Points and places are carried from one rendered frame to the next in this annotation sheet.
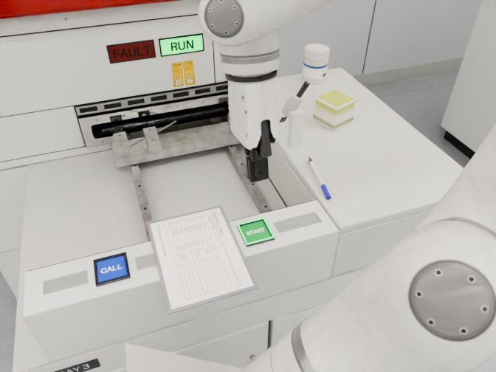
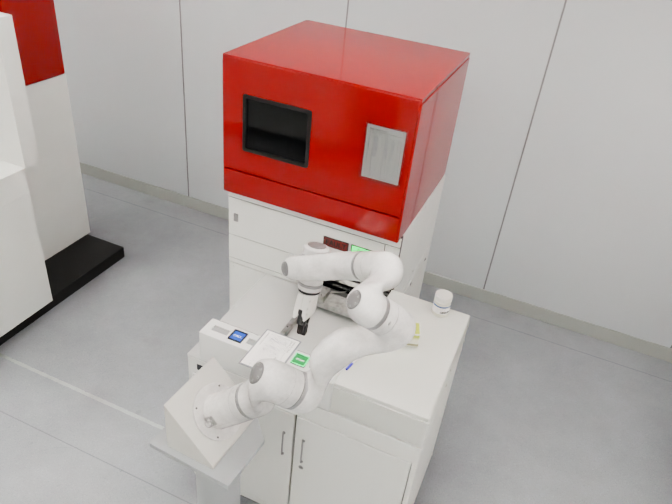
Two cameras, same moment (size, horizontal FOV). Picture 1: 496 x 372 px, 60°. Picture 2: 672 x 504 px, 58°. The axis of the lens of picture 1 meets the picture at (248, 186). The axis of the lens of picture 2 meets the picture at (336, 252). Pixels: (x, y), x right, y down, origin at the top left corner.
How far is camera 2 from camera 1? 1.59 m
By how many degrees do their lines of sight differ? 32
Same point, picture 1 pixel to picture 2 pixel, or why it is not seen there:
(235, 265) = not seen: hidden behind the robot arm
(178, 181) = (320, 324)
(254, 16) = (290, 273)
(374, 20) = not seen: outside the picture
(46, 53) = (295, 226)
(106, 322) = (224, 356)
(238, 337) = (277, 412)
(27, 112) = (276, 248)
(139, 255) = (251, 338)
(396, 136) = (429, 369)
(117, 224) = (272, 326)
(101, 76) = not seen: hidden behind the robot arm
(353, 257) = (342, 407)
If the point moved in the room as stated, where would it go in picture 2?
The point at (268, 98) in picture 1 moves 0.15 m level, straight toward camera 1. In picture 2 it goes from (304, 302) to (268, 320)
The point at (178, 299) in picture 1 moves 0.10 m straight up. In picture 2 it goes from (246, 360) to (246, 339)
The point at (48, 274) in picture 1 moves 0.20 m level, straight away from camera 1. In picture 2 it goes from (218, 324) to (231, 292)
